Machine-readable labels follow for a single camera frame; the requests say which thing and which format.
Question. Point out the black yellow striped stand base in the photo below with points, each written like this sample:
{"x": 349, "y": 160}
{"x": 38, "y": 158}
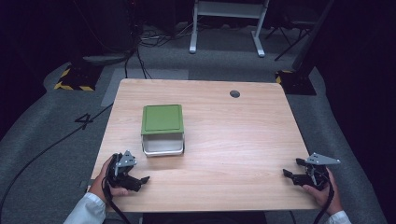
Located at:
{"x": 295, "y": 82}
{"x": 77, "y": 79}

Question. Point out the person's right hand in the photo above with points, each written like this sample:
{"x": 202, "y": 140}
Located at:
{"x": 324, "y": 196}

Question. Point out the white storage box green lid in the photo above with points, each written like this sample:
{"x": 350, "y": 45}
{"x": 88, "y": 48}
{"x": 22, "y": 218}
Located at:
{"x": 162, "y": 124}

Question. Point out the person's left hand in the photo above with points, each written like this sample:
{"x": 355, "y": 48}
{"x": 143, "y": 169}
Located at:
{"x": 100, "y": 183}

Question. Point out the grey slanted metal pole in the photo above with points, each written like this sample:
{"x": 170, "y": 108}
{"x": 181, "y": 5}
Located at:
{"x": 313, "y": 34}

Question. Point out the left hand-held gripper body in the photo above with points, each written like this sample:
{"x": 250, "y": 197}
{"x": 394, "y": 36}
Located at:
{"x": 125, "y": 161}

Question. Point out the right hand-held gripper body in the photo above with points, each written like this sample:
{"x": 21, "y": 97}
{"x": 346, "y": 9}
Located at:
{"x": 317, "y": 174}

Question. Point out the white metal desk frame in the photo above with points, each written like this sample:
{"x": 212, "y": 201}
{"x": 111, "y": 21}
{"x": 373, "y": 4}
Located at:
{"x": 229, "y": 9}

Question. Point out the grey round stand base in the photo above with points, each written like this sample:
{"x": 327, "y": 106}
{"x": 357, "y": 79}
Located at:
{"x": 107, "y": 59}

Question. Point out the black tripod stand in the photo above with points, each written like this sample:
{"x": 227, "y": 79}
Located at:
{"x": 291, "y": 34}

